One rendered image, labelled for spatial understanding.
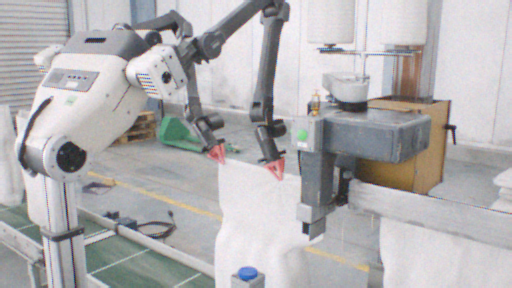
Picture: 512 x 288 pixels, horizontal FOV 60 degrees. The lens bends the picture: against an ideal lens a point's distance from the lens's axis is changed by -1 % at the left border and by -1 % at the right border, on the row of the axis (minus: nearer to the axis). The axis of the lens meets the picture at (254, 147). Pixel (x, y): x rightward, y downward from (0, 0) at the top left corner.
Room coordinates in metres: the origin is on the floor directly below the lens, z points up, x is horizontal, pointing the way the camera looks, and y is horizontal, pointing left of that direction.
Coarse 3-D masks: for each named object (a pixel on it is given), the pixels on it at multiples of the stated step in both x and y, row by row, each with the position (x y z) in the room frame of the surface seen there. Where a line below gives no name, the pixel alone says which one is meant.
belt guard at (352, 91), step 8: (328, 72) 1.80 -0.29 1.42; (336, 72) 1.80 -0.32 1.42; (344, 72) 1.81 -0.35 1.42; (352, 72) 1.81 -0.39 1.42; (328, 80) 1.58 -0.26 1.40; (336, 80) 1.44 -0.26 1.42; (344, 80) 1.44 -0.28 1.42; (352, 80) 1.44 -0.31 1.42; (360, 80) 1.45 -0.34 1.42; (368, 80) 1.47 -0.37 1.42; (328, 88) 1.58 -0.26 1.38; (336, 88) 1.41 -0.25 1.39; (344, 88) 1.33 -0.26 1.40; (352, 88) 1.31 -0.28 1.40; (360, 88) 1.31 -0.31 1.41; (368, 88) 1.48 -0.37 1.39; (336, 96) 1.40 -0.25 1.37; (344, 96) 1.33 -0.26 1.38; (352, 96) 1.31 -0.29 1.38; (360, 96) 1.31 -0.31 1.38
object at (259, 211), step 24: (240, 168) 1.66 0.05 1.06; (264, 168) 1.58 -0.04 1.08; (240, 192) 1.66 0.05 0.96; (264, 192) 1.58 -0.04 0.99; (288, 192) 1.51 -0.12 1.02; (240, 216) 1.64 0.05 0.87; (264, 216) 1.58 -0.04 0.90; (288, 216) 1.51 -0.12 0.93; (216, 240) 1.64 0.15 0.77; (240, 240) 1.55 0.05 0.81; (264, 240) 1.50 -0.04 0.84; (288, 240) 1.47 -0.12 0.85; (312, 240) 1.44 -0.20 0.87; (216, 264) 1.62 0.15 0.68; (240, 264) 1.53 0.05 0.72; (264, 264) 1.46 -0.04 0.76; (288, 264) 1.43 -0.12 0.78
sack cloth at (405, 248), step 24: (384, 240) 1.27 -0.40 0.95; (408, 240) 1.22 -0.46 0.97; (432, 240) 1.18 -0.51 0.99; (456, 240) 1.15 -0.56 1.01; (384, 264) 1.25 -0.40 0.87; (408, 264) 1.21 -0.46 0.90; (432, 264) 1.16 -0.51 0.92; (456, 264) 1.13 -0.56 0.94; (480, 264) 1.09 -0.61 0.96; (504, 264) 1.06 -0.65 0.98
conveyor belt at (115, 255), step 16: (112, 240) 2.45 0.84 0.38; (128, 240) 2.45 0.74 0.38; (96, 256) 2.25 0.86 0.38; (112, 256) 2.25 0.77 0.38; (128, 256) 2.25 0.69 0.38; (144, 256) 2.25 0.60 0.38; (160, 256) 2.26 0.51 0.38; (96, 272) 2.07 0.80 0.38; (112, 272) 2.07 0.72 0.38; (128, 272) 2.08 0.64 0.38; (144, 272) 2.08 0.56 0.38; (160, 272) 2.08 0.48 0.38; (176, 272) 2.08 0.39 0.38; (192, 272) 2.08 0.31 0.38
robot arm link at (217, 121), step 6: (192, 108) 1.79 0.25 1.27; (198, 108) 1.80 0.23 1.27; (198, 114) 1.79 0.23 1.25; (210, 114) 1.83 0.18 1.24; (216, 114) 1.85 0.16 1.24; (198, 120) 1.81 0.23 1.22; (210, 120) 1.81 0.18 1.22; (216, 120) 1.82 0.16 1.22; (222, 120) 1.83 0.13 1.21; (216, 126) 1.81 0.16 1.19; (222, 126) 1.84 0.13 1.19
